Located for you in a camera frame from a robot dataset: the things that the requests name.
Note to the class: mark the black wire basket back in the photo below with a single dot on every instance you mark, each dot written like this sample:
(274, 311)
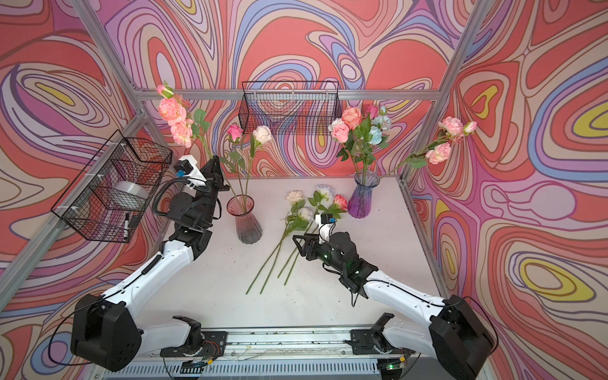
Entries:
(290, 107)

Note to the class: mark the magenta rose stem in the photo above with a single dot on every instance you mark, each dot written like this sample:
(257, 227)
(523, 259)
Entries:
(234, 163)

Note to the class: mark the light pink rose stem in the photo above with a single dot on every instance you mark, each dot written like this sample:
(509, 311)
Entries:
(342, 134)

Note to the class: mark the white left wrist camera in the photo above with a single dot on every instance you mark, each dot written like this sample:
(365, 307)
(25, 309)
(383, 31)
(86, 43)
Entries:
(187, 168)

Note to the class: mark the pink spray rose bunch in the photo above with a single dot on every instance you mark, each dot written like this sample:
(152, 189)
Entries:
(186, 127)

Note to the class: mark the white rose stem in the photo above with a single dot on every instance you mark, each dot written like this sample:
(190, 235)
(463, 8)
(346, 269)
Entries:
(293, 197)

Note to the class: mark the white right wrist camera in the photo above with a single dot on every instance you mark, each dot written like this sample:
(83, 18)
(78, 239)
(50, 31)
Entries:
(326, 223)

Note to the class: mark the black wire basket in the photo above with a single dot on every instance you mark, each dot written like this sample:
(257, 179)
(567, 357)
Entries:
(290, 107)
(95, 209)

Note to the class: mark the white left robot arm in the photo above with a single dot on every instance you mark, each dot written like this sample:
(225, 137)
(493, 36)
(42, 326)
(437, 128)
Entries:
(104, 329)

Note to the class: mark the pale cream rose stem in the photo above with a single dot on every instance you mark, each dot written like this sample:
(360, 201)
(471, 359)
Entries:
(299, 218)

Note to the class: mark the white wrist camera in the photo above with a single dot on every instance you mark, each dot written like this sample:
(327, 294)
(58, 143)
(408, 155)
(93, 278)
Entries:
(187, 168)
(326, 223)

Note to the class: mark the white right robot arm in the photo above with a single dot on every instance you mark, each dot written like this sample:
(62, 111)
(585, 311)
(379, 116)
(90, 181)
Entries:
(447, 330)

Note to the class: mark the salmon pink rose stem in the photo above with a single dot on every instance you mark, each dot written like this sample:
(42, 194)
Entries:
(355, 142)

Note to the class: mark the red rimmed glass vase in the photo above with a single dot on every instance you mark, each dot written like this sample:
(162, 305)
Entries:
(249, 230)

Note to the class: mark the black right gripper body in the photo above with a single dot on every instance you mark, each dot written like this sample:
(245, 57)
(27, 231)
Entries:
(324, 252)

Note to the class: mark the silver tape roll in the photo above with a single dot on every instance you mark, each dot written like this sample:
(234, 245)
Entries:
(132, 189)

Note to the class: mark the purple blue glass vase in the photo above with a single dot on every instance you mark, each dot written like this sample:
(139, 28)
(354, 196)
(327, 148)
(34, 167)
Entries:
(359, 206)

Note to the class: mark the black marker pen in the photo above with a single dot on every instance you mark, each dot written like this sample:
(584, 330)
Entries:
(126, 227)

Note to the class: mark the light blue flower stem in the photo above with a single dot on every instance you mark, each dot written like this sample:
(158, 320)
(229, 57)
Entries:
(376, 134)

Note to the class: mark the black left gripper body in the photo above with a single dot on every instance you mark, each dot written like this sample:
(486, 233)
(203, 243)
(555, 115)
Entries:
(205, 202)

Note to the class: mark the black wire basket left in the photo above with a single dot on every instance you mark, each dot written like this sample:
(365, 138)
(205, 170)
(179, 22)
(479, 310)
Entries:
(95, 209)

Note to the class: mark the hot pink rose stem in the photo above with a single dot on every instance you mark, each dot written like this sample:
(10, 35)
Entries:
(371, 111)

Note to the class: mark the red pink rose stem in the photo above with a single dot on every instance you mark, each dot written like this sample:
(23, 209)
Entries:
(338, 208)

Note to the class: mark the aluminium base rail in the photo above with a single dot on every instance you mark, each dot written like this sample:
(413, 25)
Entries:
(282, 353)

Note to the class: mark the pale pink rose bunch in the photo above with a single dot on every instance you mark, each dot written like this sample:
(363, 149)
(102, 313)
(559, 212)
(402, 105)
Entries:
(451, 130)

